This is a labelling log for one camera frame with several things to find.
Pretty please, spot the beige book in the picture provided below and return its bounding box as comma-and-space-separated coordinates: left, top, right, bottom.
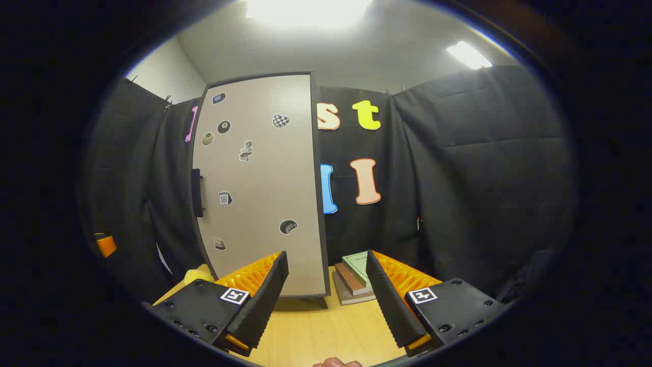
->
332, 270, 377, 306

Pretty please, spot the black cabinet door handle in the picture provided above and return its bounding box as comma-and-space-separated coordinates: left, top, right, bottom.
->
191, 168, 204, 218

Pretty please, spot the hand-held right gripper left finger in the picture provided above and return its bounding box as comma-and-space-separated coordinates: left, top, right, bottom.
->
143, 250, 289, 357

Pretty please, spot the black backdrop cloth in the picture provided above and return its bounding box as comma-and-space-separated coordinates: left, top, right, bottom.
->
84, 65, 579, 306

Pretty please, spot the pale yellow rounded object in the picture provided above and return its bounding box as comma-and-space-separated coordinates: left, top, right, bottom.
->
183, 269, 215, 286

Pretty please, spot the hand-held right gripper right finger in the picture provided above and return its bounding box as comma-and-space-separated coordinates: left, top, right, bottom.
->
366, 249, 510, 357

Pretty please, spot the grey cabinet door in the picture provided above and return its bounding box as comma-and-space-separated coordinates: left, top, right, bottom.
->
191, 74, 327, 297

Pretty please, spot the dark grey cabinet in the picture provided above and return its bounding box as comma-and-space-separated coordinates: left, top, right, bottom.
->
189, 70, 332, 309

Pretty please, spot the large ceiling light panel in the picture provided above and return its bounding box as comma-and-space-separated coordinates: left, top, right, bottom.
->
246, 0, 373, 26

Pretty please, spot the small ceiling light panel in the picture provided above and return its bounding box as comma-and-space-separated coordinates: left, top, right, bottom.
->
447, 41, 494, 70

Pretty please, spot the brown book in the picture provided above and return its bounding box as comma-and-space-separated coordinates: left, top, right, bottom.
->
335, 263, 372, 296

